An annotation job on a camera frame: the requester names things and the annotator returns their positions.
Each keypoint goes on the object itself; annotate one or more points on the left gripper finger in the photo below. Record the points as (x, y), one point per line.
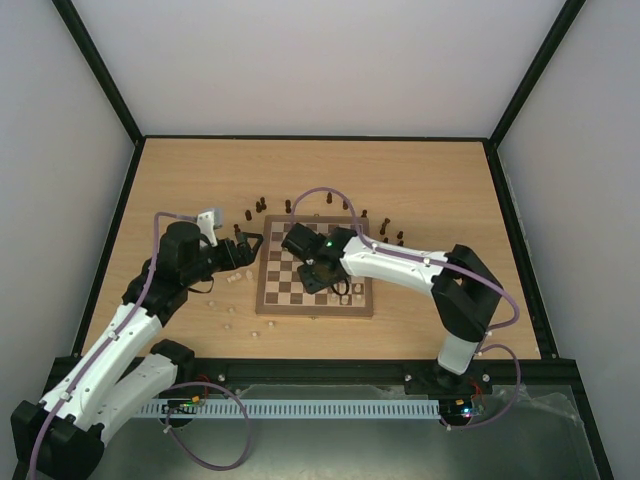
(243, 237)
(253, 248)

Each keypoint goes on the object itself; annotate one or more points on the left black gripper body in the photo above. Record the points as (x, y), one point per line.
(230, 261)

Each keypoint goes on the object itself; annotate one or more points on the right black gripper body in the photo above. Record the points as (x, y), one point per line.
(316, 276)

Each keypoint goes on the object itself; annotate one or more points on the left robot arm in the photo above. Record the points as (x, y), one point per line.
(65, 434)

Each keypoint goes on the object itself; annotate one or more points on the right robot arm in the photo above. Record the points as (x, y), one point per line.
(465, 293)

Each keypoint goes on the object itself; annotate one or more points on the wooden chess board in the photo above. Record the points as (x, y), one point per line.
(280, 291)

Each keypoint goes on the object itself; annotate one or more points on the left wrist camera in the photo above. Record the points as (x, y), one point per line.
(208, 222)

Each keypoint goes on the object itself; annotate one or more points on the light blue cable duct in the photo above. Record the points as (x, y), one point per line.
(295, 409)

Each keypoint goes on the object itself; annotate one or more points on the black aluminium frame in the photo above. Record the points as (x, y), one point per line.
(548, 370)

